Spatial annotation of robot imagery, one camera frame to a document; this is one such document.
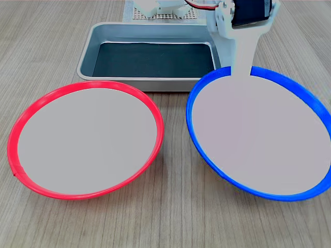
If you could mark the pale blue sheet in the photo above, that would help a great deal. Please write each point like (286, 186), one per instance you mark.
(128, 14)

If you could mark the steel tray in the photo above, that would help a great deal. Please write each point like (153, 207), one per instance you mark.
(86, 62)

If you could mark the pale perforated base plate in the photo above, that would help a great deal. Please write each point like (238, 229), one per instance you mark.
(165, 17)

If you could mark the white plate with red rim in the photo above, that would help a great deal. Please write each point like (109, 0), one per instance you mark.
(85, 139)

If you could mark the white plate with blue rim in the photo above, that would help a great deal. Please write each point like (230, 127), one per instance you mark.
(261, 134)

